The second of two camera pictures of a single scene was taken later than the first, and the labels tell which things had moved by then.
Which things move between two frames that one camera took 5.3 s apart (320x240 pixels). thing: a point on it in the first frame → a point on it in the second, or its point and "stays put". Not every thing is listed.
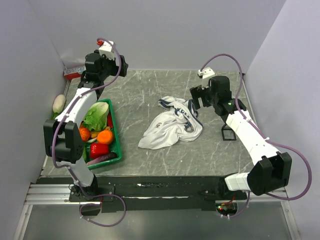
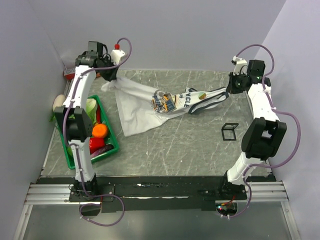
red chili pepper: [109, 120] → [98, 114]
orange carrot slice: [105, 137] → [99, 130]
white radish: [58, 103] stays put
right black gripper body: [205, 94] → [236, 82]
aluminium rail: [49, 194] stays put
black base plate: [150, 194] stays put
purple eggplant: [102, 158] → [102, 150]
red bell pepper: [98, 149] → [95, 143]
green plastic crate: [118, 157] → [110, 139]
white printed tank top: [180, 121] → [138, 107]
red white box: [71, 73] stays put
